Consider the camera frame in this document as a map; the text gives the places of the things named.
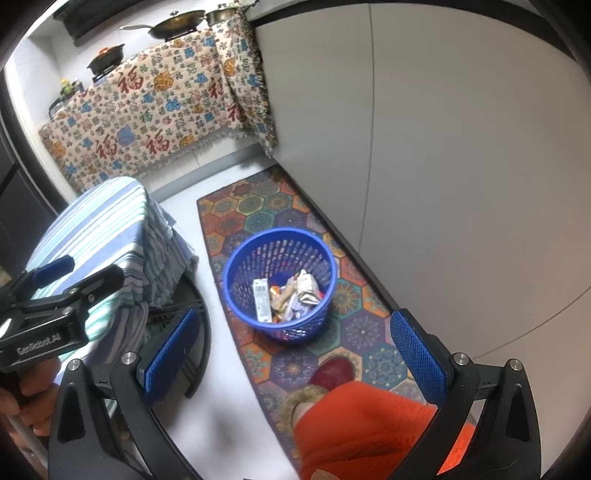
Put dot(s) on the red plush slipper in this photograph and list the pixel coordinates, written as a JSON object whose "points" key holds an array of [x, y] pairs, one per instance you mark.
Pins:
{"points": [[332, 373]]}

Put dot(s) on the black range hood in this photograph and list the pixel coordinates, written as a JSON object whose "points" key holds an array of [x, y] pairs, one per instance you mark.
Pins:
{"points": [[71, 25]]}

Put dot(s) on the silver snack packet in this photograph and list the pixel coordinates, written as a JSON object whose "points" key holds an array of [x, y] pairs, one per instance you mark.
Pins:
{"points": [[308, 290]]}

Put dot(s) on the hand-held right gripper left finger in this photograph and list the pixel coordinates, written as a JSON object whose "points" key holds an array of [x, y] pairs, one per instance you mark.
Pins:
{"points": [[171, 355]]}

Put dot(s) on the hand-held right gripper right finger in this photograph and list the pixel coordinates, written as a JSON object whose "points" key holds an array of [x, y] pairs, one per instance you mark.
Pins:
{"points": [[418, 360]]}

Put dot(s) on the blue green striped tablecloth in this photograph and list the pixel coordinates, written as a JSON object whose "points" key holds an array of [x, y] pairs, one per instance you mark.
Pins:
{"points": [[106, 221]]}

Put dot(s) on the black clay pot red lid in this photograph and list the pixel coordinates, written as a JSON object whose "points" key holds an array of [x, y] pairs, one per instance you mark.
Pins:
{"points": [[107, 57]]}

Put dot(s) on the hexagon patterned floor mat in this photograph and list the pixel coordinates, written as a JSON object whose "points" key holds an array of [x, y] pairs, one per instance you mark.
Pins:
{"points": [[277, 203]]}

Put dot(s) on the wok with glass lid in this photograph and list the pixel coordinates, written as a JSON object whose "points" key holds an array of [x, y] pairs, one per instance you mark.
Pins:
{"points": [[178, 23]]}

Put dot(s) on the white green milk carton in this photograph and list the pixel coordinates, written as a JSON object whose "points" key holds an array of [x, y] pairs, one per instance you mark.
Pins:
{"points": [[262, 300]]}

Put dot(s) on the steel pot with lid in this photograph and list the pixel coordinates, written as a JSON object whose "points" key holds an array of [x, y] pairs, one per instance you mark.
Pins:
{"points": [[221, 14]]}

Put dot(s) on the blue plastic wastebasket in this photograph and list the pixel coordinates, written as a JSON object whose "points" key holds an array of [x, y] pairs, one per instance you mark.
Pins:
{"points": [[240, 286]]}

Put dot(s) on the black condiment rack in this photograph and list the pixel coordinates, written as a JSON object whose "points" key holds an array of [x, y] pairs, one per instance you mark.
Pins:
{"points": [[64, 101]]}

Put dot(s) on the large floral printed cloth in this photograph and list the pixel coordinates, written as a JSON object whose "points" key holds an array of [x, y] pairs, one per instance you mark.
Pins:
{"points": [[138, 115]]}

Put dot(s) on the dark grey refrigerator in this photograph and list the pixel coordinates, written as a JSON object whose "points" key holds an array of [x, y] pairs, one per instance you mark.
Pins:
{"points": [[18, 194]]}

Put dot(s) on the person's left hand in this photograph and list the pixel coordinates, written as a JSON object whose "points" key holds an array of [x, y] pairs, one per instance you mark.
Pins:
{"points": [[34, 383]]}

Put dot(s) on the white kitchen cabinet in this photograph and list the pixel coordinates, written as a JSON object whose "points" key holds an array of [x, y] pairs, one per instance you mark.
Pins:
{"points": [[461, 184]]}

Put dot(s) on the small floral printed cloth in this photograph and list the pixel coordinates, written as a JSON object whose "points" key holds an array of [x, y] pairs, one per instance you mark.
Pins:
{"points": [[249, 92]]}

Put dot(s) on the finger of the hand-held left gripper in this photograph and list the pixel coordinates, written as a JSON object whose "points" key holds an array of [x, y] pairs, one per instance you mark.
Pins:
{"points": [[92, 286], [51, 270]]}

